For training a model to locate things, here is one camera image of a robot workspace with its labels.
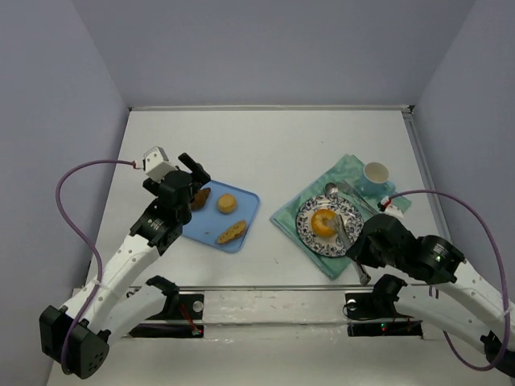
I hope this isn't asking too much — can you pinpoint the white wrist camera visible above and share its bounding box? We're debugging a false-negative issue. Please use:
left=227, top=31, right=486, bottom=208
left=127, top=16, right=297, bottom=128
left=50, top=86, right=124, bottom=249
left=143, top=146, right=175, bottom=183
left=378, top=196, right=404, bottom=219

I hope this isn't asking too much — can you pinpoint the orange glazed donut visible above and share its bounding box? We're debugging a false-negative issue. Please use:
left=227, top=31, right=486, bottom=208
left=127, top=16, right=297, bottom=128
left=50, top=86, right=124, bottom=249
left=311, top=208, right=336, bottom=238

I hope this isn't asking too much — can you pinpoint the light blue cup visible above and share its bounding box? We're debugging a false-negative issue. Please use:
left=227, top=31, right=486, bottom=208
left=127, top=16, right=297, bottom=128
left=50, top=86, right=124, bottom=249
left=357, top=162, right=396, bottom=199

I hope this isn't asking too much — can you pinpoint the round bread roll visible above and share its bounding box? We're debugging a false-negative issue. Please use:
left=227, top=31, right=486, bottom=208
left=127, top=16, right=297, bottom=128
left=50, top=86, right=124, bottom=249
left=216, top=193, right=237, bottom=214

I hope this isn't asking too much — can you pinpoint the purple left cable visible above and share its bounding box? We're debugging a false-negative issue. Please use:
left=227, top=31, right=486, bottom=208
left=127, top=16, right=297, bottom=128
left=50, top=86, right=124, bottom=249
left=55, top=158, right=138, bottom=373

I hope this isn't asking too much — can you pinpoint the blue floral plate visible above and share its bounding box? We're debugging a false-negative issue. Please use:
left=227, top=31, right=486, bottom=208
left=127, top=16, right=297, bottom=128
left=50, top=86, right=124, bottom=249
left=296, top=195, right=364, bottom=257

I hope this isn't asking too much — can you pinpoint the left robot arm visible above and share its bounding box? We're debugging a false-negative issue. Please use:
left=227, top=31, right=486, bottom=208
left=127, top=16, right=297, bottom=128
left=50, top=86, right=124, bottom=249
left=39, top=146, right=211, bottom=380

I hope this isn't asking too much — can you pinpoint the green cloth napkin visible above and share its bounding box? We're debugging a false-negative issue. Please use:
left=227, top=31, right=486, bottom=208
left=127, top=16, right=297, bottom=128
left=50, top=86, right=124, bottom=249
left=269, top=154, right=412, bottom=281

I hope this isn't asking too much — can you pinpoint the dark brown croissant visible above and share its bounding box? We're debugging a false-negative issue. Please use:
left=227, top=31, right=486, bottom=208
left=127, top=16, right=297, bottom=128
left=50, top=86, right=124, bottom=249
left=191, top=187, right=211, bottom=211

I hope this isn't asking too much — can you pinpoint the blue tray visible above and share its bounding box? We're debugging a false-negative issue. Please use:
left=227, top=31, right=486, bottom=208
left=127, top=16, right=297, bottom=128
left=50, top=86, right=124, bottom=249
left=182, top=180, right=260, bottom=253

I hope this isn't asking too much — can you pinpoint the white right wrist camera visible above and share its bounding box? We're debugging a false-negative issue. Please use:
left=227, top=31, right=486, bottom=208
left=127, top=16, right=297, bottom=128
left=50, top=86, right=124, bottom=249
left=378, top=196, right=404, bottom=219

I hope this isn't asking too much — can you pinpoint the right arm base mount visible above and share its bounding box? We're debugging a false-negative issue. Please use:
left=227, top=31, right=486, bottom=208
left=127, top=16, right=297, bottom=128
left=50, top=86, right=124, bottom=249
left=342, top=292, right=423, bottom=338

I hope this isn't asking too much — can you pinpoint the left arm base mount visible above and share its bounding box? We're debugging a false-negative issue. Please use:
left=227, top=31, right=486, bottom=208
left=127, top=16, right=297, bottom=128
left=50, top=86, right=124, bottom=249
left=128, top=276, right=204, bottom=339

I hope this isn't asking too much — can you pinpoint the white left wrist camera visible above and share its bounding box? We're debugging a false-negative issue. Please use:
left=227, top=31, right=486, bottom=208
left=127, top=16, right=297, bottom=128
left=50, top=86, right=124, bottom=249
left=143, top=146, right=175, bottom=183

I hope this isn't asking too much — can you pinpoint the seeded bread slice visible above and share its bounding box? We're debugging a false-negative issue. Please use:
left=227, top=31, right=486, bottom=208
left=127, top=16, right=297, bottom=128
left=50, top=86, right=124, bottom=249
left=216, top=220, right=247, bottom=244

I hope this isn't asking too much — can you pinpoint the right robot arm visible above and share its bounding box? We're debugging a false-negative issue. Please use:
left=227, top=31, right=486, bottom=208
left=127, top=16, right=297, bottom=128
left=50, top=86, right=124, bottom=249
left=346, top=214, right=514, bottom=377

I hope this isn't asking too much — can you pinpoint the metal spoon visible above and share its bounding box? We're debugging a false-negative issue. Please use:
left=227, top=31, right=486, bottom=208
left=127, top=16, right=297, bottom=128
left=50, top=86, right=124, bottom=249
left=324, top=183, right=378, bottom=216

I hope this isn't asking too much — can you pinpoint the metal fork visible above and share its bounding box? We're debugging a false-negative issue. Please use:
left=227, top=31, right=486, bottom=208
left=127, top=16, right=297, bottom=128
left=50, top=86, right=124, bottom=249
left=336, top=181, right=379, bottom=212

